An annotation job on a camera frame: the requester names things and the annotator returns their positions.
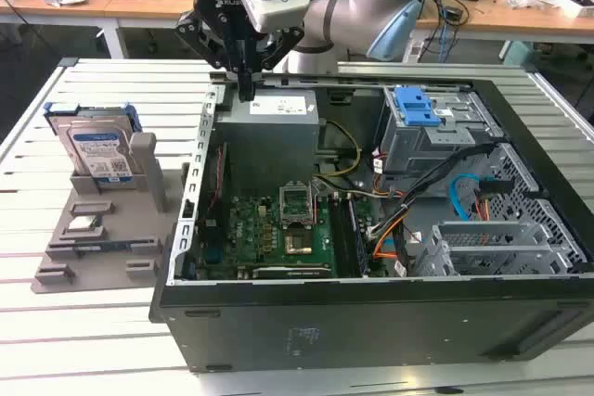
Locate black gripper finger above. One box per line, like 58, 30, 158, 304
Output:
174, 9, 250, 103
247, 27, 306, 103

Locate hard disk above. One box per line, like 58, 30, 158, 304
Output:
44, 102, 143, 191

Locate blue data wire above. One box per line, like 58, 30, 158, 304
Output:
448, 172, 484, 221

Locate grey metal disk bay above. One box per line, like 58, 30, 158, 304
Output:
415, 222, 581, 276

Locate wooden desk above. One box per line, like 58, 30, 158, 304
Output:
0, 0, 594, 61

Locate grey power supply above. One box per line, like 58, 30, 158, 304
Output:
215, 89, 321, 186

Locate metal socket cover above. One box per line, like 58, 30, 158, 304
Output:
277, 184, 313, 229

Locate blue plastic drive latch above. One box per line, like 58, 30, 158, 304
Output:
394, 84, 442, 127

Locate grey metal drive cage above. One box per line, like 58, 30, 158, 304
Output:
378, 84, 505, 175

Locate green motherboard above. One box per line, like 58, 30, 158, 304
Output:
199, 194, 386, 279

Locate CPU socket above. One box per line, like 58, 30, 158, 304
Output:
283, 232, 316, 257

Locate black RAM slot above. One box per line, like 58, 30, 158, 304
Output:
328, 196, 355, 276

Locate RAM stick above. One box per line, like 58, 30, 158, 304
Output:
48, 240, 157, 251
347, 198, 373, 275

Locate grey parts rack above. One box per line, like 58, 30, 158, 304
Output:
31, 131, 191, 295

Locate silver CPU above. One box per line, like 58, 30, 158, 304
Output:
68, 215, 99, 233

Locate black graphics card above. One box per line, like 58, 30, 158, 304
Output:
239, 264, 334, 280

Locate black PC case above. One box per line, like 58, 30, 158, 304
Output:
148, 71, 594, 373

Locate white cardboard box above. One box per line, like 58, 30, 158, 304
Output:
559, 0, 594, 19

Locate yellow wires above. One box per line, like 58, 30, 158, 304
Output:
315, 120, 363, 179

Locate red twisted wire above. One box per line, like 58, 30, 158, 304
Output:
207, 145, 229, 225

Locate wire locking lever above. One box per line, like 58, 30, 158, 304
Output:
311, 178, 322, 225

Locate black cable bundle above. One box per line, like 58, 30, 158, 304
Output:
370, 143, 505, 242

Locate orange wire loop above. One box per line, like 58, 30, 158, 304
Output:
373, 224, 405, 261

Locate orange power wire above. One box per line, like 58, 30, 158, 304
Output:
473, 180, 516, 221

